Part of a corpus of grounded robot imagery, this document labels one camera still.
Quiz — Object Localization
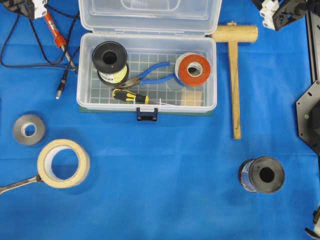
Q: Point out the clear plastic tool box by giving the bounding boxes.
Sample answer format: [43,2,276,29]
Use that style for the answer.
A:
[76,0,222,115]

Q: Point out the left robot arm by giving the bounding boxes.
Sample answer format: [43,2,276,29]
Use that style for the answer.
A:
[0,0,49,20]

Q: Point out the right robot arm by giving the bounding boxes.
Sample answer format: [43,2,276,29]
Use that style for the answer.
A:
[251,0,320,31]

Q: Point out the black box latch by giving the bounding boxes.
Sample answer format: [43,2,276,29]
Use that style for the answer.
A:
[136,107,158,122]

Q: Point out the beige sandpaper piece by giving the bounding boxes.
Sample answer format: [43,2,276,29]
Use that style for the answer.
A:
[180,89,203,107]

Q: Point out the yellow black screwdriver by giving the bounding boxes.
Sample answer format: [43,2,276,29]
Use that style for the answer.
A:
[112,88,160,105]

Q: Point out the red tape roll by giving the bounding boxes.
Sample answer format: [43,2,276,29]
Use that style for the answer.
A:
[174,52,211,87]

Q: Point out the blue table cloth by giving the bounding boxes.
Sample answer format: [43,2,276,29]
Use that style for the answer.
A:
[0,0,320,240]

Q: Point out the wooden mallet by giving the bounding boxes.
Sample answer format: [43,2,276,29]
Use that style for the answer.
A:
[211,21,259,140]

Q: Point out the black spool blue label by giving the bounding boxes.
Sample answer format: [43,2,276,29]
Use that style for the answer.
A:
[238,156,285,194]

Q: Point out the beige masking tape roll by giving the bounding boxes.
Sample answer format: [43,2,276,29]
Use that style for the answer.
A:
[37,139,91,189]

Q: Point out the orange soldering iron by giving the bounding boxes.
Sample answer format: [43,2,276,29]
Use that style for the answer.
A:
[44,10,76,72]

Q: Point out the steel wrench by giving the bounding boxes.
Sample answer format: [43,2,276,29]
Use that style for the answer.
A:
[0,174,43,194]

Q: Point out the grey tape roll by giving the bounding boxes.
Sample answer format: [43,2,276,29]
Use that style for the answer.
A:
[13,114,46,146]

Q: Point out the black white gripper part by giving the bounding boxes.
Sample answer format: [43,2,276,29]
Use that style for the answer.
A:
[304,206,320,240]

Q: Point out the white cable tie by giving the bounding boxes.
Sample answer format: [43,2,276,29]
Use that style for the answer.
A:
[132,97,181,107]

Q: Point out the blue handled pliers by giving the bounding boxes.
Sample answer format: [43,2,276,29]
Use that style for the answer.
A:
[114,61,176,90]

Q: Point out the black spool yellow wire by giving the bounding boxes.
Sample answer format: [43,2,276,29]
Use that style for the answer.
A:
[91,41,130,86]

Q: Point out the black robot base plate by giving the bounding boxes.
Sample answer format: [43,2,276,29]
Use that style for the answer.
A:
[296,80,320,157]

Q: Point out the aluminium frame rail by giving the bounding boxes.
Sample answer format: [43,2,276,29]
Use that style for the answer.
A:
[305,11,320,83]

